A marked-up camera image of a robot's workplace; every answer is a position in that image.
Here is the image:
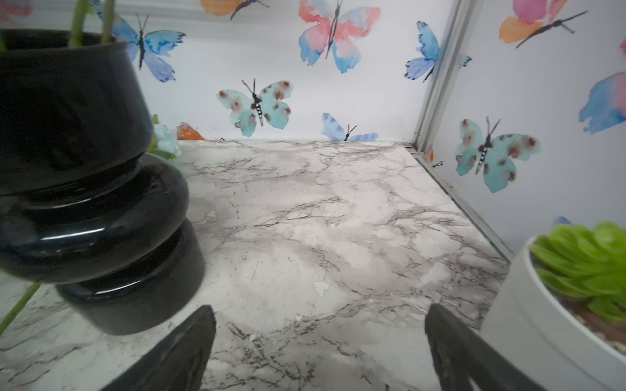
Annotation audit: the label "yellow rose flower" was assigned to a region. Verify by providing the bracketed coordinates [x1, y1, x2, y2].
[68, 0, 91, 48]

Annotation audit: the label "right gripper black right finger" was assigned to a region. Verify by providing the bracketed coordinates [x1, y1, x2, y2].
[425, 304, 542, 391]

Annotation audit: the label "small white succulent pot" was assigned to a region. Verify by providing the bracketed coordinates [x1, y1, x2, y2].
[480, 222, 625, 390]

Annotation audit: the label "black ribbed vase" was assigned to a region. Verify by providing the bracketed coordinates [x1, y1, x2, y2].
[1, 29, 205, 335]

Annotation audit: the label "cream tulip bud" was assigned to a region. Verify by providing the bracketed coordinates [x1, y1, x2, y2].
[0, 283, 41, 336]

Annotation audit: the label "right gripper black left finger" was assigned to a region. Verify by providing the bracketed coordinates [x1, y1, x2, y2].
[104, 306, 216, 391]

